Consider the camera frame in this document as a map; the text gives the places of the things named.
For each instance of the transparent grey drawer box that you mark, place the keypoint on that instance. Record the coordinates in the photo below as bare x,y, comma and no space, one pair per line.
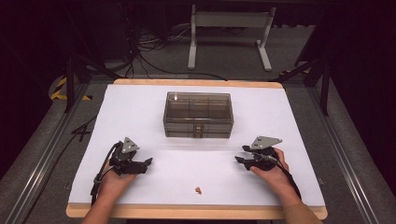
198,109

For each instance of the white metal table frame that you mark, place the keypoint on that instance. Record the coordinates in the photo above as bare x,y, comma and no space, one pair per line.
230,19

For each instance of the yellow black hazard tape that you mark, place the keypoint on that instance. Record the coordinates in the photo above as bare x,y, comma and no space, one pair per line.
57,90

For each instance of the transparent grey drawer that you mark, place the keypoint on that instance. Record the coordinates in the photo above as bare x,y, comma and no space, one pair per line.
214,134

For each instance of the aluminium rail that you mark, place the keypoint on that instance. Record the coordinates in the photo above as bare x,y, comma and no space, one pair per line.
345,155
40,155

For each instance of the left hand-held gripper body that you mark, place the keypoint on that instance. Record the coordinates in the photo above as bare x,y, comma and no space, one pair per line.
124,155

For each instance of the small orange piece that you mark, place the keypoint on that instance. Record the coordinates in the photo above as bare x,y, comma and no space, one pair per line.
198,190

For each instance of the person's right hand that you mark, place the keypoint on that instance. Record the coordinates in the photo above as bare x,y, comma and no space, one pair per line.
275,180

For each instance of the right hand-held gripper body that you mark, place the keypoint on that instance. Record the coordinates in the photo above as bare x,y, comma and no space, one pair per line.
263,154

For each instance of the white table sheet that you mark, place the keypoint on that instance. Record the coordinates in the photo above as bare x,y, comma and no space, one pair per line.
174,174

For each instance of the black metal stand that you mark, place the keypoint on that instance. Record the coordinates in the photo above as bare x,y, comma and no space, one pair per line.
323,84
70,81

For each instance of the person's left hand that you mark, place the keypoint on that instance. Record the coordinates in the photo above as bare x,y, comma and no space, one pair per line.
113,183

